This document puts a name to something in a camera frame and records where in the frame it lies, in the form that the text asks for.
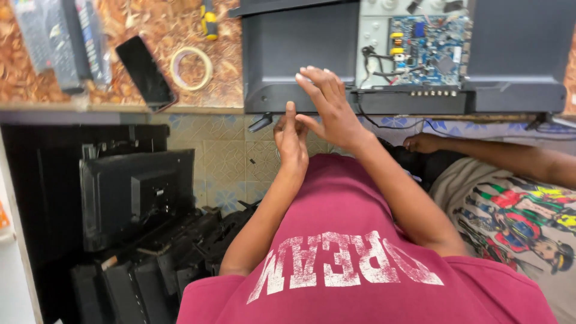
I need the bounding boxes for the white board edge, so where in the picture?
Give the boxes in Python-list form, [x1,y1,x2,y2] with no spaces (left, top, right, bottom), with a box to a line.
[0,133,44,324]

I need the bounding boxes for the black internal wire bundle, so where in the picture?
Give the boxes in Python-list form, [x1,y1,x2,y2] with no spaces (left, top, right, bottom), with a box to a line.
[360,45,425,87]

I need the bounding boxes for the blue circuit board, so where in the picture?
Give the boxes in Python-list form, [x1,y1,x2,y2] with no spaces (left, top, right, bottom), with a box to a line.
[389,16,470,87]

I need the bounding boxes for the large black flat panel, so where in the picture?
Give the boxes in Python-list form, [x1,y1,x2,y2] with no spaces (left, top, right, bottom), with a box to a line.
[0,123,171,324]

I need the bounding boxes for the grey remote control in wrap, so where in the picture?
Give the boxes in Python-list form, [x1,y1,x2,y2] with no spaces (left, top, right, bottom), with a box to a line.
[11,0,56,75]

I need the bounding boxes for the person's right hand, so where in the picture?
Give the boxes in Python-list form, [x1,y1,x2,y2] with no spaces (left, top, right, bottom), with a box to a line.
[295,66,375,153]

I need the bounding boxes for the large black remote control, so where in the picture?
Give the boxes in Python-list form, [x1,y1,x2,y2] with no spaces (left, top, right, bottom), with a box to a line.
[40,0,94,95]

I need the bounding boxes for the grey metal chassis plate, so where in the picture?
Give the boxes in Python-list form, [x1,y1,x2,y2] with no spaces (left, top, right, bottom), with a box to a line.
[355,0,472,91]

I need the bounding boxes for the yellow and black screwdriver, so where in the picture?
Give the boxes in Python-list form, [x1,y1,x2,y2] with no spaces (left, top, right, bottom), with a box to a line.
[200,0,220,41]

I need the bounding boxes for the black power cable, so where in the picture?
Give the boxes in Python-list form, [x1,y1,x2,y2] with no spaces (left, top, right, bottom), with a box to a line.
[355,92,576,141]

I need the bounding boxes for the person's maroon printed t-shirt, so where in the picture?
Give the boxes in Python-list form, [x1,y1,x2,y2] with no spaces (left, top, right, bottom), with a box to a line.
[176,153,559,324]

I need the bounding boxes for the person's left hand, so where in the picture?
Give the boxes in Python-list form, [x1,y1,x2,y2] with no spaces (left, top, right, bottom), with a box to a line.
[273,101,311,179]

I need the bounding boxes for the black television with open back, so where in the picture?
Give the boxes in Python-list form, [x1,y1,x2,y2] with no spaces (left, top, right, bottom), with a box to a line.
[229,0,576,116]

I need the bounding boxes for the black smartphone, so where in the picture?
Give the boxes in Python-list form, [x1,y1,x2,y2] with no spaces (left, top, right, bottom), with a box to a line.
[115,35,178,113]

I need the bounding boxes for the slim black remote control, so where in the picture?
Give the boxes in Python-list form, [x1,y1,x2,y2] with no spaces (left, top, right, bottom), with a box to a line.
[74,0,113,87]

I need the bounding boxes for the small black monitor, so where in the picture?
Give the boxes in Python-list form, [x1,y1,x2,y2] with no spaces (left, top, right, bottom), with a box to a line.
[79,149,197,253]

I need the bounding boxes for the pile of black televisions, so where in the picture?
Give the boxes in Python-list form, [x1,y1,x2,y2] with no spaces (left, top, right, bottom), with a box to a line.
[69,200,263,324]

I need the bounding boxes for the black television stand foot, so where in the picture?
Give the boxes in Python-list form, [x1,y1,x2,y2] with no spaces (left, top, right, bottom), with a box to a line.
[524,112,576,132]
[247,112,274,134]

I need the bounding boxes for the clear adhesive tape roll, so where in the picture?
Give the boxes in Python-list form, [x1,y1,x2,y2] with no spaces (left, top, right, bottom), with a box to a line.
[169,46,214,92]

